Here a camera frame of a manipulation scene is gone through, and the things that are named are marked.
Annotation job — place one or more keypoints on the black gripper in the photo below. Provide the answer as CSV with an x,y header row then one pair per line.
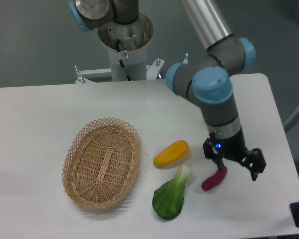
x,y
234,149

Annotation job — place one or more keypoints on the purple sweet potato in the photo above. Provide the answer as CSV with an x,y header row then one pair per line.
x,y
214,180

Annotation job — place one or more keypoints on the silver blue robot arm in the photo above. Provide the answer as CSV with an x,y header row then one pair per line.
x,y
206,84

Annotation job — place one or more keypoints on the yellow mango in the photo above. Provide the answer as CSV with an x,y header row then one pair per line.
x,y
172,153

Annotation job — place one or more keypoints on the green bok choy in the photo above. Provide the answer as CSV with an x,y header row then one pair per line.
x,y
168,199

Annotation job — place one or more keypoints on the woven wicker basket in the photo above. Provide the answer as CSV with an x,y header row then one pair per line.
x,y
102,163

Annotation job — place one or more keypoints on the white metal base frame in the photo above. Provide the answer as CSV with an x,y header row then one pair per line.
x,y
149,71

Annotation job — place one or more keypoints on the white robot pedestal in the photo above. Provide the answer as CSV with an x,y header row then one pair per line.
x,y
127,48

